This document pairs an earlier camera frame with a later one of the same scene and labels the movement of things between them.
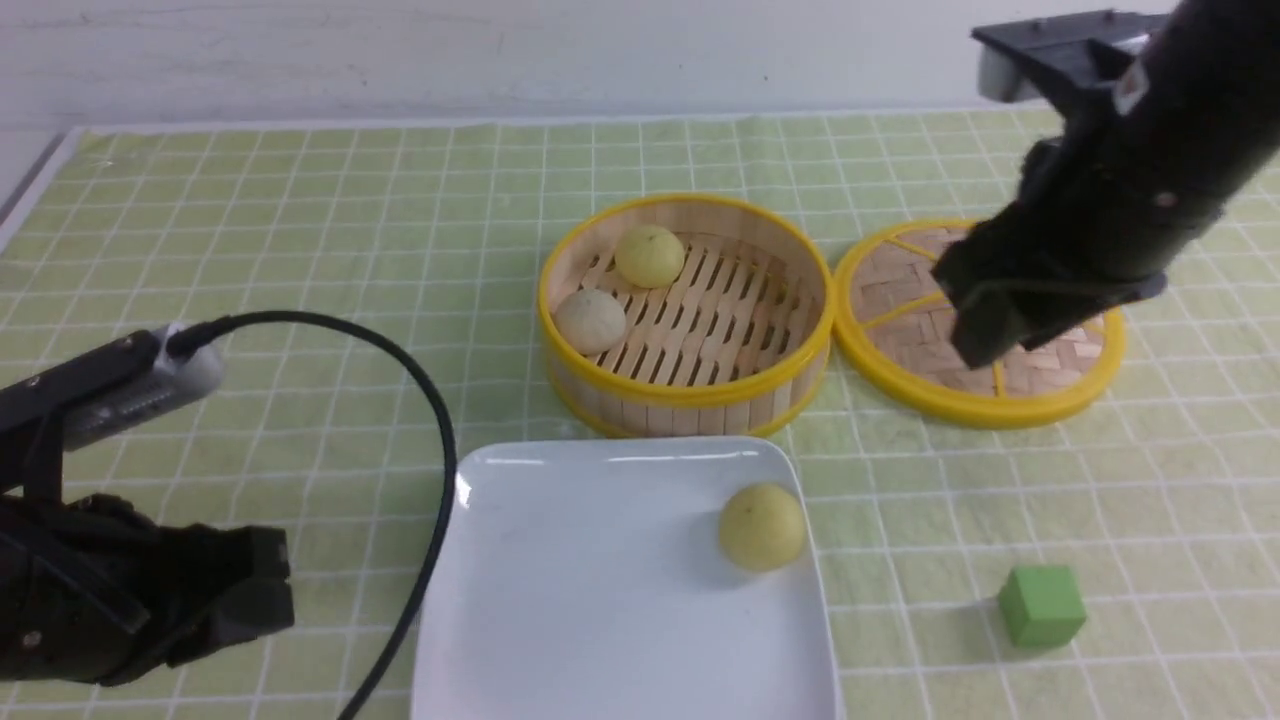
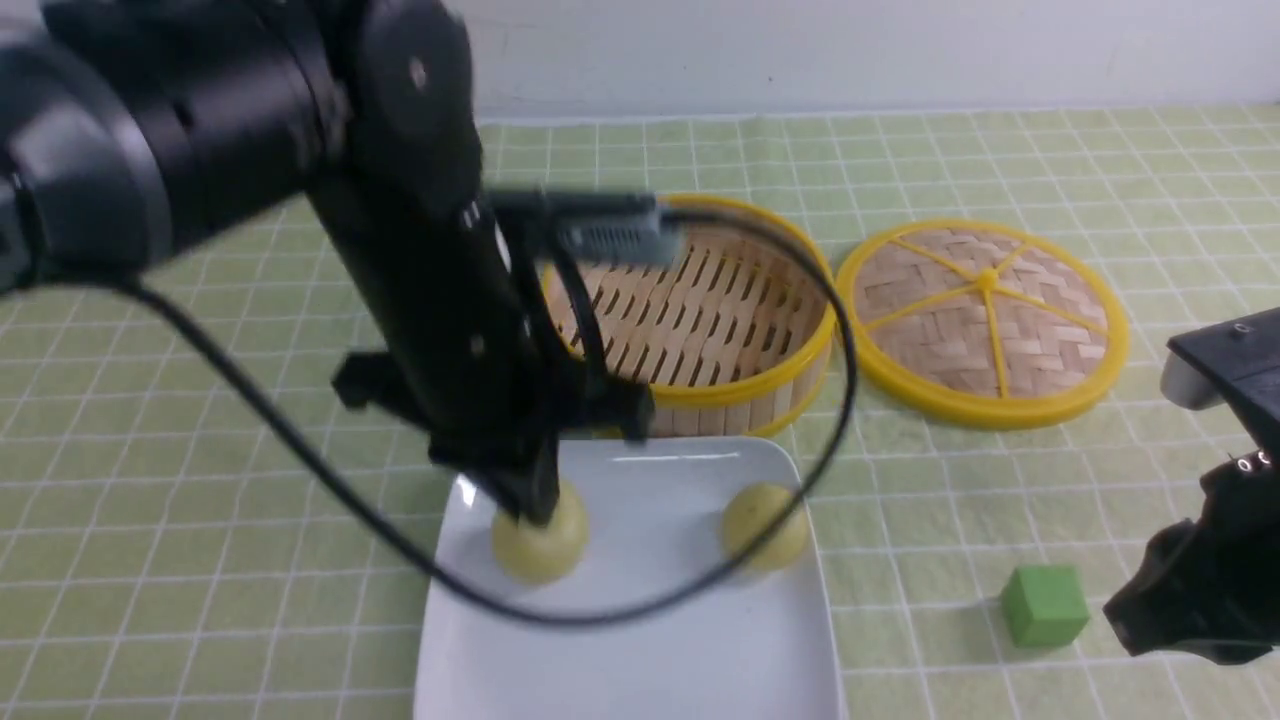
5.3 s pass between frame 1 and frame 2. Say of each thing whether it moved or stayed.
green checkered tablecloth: stayed
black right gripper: moved
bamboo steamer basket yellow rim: stayed
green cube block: stayed
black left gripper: moved
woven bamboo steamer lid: stayed
